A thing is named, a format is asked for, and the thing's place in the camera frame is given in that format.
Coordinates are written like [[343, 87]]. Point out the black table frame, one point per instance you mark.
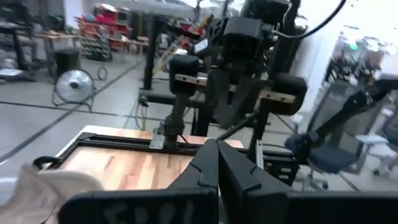
[[124, 143]]

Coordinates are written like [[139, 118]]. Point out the blue seat office chair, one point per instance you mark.
[[329, 155]]

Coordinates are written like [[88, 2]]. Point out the black aluminium rig strut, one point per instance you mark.
[[348, 109]]

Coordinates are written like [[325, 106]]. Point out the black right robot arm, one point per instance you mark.
[[284, 46]]

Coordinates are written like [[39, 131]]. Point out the red storage shelves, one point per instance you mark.
[[105, 18]]

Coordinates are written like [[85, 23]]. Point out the silver floor fan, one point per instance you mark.
[[74, 85]]

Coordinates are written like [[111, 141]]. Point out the wooden workbench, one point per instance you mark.
[[53, 35]]

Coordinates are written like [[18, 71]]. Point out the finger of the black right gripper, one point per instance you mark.
[[245, 102], [219, 99]]

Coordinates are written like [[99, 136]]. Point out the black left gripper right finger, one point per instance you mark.
[[264, 205]]

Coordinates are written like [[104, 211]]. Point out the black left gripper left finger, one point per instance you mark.
[[192, 202]]

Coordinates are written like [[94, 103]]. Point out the black waste bin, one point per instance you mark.
[[66, 60]]

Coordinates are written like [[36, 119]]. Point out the black rig post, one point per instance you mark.
[[151, 49]]

